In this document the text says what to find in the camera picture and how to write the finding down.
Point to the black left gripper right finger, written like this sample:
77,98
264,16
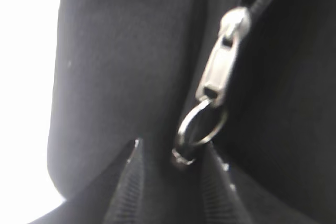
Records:
259,186

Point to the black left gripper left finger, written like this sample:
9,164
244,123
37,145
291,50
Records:
114,196

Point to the silver zipper pull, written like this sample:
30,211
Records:
234,26

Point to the black tote bag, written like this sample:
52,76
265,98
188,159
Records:
129,69

